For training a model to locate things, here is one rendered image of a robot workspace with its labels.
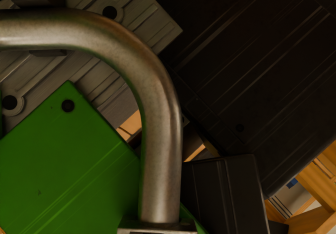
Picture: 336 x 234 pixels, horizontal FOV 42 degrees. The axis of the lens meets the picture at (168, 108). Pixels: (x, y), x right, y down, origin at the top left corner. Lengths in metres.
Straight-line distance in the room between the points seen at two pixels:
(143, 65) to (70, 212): 0.13
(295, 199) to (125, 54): 9.33
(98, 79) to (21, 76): 0.06
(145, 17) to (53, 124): 0.11
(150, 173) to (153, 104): 0.05
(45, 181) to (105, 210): 0.05
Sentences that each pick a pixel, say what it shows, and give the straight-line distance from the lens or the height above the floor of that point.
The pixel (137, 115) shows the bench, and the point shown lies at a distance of 1.14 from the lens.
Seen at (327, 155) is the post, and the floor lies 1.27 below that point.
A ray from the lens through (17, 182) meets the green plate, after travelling 0.36.
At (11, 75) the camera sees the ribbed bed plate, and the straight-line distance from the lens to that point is 0.38.
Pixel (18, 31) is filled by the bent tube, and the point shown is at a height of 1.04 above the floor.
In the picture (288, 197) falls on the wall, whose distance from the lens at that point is 9.58.
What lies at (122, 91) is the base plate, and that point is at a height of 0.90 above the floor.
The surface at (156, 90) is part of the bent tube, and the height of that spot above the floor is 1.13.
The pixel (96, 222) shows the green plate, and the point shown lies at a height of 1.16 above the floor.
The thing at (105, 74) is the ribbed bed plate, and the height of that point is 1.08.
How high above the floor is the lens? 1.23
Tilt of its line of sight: 16 degrees down
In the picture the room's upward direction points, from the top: 138 degrees clockwise
